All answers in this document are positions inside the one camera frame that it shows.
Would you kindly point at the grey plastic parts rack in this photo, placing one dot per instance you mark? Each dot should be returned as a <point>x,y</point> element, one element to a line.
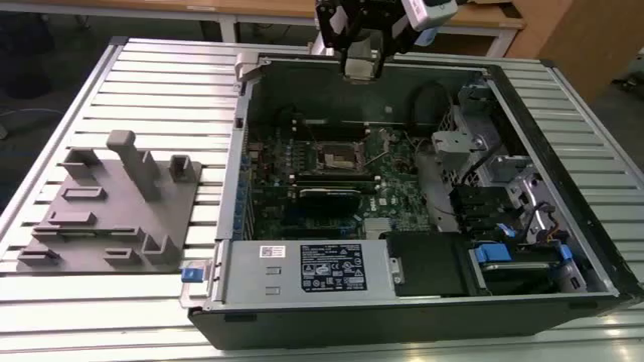
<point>125,211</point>

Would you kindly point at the hard disk in blue carrier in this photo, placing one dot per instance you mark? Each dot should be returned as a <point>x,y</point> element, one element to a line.
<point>490,252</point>

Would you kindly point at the wooden desk white frame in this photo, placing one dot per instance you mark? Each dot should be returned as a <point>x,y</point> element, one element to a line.
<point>494,19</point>

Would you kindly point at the silver power supply unit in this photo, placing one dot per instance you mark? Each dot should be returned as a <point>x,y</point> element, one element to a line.
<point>250,279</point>

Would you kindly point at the blue plastic clip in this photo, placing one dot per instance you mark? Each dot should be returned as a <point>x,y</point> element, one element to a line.
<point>564,252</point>

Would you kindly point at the blue case latch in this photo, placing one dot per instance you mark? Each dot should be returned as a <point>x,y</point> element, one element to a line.
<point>190,275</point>

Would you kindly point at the wooden cabinet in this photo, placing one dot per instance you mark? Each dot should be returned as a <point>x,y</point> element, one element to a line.
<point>578,37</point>

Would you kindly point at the black open PC case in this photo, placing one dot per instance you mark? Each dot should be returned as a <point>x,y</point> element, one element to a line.
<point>352,328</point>

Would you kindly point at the grey equipment on wheels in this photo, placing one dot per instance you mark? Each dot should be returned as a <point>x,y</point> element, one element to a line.
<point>636,75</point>

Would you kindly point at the green motherboard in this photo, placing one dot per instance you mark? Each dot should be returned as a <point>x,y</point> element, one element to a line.
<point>397,188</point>

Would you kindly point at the black graphics card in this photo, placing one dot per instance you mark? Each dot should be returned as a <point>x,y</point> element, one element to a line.
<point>329,205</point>

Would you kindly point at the black office chair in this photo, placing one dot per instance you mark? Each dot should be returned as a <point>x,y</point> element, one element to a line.
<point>25,56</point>

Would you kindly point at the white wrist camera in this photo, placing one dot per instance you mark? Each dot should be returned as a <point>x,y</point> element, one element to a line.
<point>432,13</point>

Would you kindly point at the small CPU plate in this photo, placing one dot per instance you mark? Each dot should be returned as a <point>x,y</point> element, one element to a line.
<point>361,64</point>

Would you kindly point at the metal drive cage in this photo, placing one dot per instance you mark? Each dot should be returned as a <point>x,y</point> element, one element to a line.
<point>452,143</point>

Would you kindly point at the silver chipset heatsink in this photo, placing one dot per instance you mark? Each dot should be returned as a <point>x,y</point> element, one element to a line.
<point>377,228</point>

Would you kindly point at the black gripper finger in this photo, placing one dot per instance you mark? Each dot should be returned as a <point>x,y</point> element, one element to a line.
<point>345,60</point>
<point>394,41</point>

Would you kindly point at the CPU socket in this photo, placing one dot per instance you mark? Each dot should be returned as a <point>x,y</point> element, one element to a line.
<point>337,163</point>

